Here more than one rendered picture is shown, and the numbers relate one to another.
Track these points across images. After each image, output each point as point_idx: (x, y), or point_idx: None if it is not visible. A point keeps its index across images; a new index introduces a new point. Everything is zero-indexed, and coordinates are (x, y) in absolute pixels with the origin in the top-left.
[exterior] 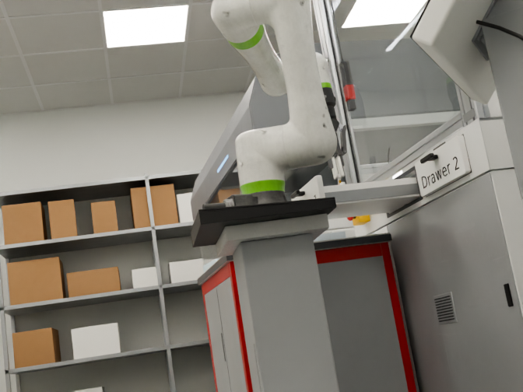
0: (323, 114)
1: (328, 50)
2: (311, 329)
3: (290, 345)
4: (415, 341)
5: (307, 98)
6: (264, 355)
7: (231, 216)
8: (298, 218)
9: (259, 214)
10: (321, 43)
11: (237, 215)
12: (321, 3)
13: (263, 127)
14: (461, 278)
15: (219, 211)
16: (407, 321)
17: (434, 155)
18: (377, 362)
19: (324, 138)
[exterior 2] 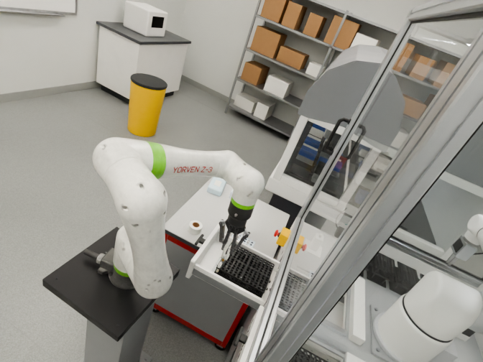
0: (148, 284)
1: (353, 117)
2: (112, 343)
3: (100, 339)
4: (244, 323)
5: (136, 270)
6: (88, 332)
7: (58, 296)
8: None
9: (73, 307)
10: (360, 101)
11: (61, 298)
12: (381, 70)
13: (306, 112)
14: None
15: (52, 288)
16: (250, 312)
17: (242, 342)
18: (218, 315)
19: (144, 295)
